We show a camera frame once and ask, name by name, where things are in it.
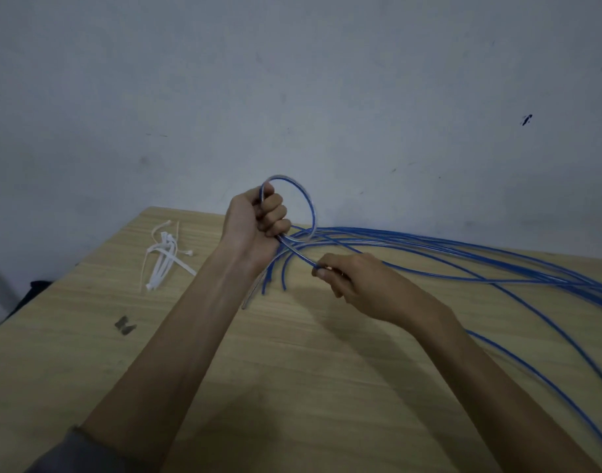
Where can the bundle of white zip ties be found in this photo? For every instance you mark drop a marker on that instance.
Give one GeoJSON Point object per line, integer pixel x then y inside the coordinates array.
{"type": "Point", "coordinates": [164, 261]}

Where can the person's right hand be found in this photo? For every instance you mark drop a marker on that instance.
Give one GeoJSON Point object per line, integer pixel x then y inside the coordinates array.
{"type": "Point", "coordinates": [380, 290]}

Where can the person's right thumb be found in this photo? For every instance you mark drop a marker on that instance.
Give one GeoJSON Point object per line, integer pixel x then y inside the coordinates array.
{"type": "Point", "coordinates": [334, 261]}

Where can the person's left forearm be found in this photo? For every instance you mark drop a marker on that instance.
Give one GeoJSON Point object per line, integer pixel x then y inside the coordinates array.
{"type": "Point", "coordinates": [182, 339]}

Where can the person's left hand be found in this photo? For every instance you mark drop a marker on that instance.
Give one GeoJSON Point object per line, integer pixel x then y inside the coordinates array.
{"type": "Point", "coordinates": [242, 226]}

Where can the person's right forearm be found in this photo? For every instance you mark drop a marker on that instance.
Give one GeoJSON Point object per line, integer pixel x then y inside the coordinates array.
{"type": "Point", "coordinates": [493, 394]}

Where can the small dark scrap piece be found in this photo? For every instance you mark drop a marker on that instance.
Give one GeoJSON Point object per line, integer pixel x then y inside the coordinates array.
{"type": "Point", "coordinates": [124, 326]}

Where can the person's left middle finger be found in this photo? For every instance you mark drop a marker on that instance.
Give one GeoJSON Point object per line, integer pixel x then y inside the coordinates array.
{"type": "Point", "coordinates": [275, 214]}

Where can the person's left thumb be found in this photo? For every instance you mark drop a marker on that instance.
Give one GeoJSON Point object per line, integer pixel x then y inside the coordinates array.
{"type": "Point", "coordinates": [255, 193]}

